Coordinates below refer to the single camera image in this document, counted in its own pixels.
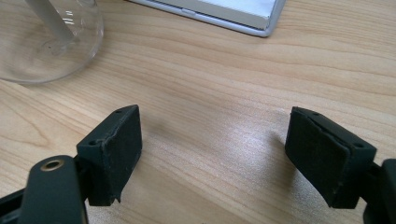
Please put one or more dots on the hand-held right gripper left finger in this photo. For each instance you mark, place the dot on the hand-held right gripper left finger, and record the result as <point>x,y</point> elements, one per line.
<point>116,155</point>

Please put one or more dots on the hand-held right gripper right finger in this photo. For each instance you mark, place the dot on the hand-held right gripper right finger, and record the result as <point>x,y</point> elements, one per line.
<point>320,155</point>

